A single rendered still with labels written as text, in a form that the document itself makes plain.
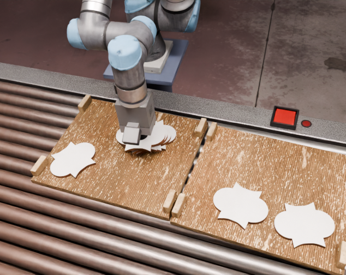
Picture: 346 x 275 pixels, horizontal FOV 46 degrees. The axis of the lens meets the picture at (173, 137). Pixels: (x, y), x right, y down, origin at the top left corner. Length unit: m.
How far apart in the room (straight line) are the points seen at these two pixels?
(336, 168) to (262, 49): 2.08
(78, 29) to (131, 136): 0.30
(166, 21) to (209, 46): 1.75
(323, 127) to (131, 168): 0.58
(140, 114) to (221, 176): 0.27
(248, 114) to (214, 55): 1.82
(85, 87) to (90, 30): 0.42
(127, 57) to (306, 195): 0.56
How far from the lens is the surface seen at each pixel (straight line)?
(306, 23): 3.49
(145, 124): 1.06
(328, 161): 1.17
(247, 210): 1.02
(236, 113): 1.28
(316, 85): 2.88
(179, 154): 1.14
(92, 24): 1.07
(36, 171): 1.18
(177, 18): 1.41
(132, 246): 1.01
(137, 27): 1.03
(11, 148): 1.32
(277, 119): 1.26
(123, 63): 0.93
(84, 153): 1.18
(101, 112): 1.30
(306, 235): 1.01
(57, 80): 1.52
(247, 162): 1.13
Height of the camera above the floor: 1.81
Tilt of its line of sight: 47 degrees down
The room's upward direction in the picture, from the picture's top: 6 degrees counter-clockwise
